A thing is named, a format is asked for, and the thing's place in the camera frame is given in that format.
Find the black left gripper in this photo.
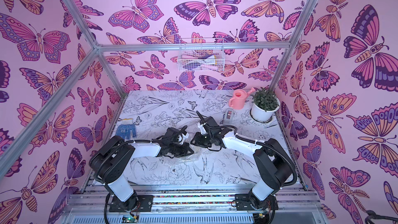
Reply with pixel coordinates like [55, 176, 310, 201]
[168, 144, 195, 158]

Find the clear bubble wrap sheet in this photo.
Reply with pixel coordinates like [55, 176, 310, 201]
[159, 144, 212, 166]

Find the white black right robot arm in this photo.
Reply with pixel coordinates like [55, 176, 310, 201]
[190, 111, 297, 209]

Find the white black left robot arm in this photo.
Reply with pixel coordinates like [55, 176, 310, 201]
[89, 125, 194, 208]

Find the pink watering can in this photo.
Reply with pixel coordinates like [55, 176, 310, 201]
[229, 88, 256, 110]

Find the blue dotted work glove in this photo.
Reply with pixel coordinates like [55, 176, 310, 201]
[115, 119, 137, 141]

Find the potted green plant white pot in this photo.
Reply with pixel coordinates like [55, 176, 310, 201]
[250, 88, 280, 123]

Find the green circuit board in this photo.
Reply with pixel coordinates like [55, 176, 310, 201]
[122, 215, 138, 224]

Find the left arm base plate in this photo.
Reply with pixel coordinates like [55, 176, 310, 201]
[109, 195, 154, 213]

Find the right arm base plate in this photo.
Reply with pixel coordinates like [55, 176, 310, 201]
[231, 193, 279, 212]

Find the white wire wall basket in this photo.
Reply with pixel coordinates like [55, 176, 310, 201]
[176, 37, 226, 72]

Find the aluminium cage frame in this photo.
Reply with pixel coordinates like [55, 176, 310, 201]
[0, 0, 330, 224]

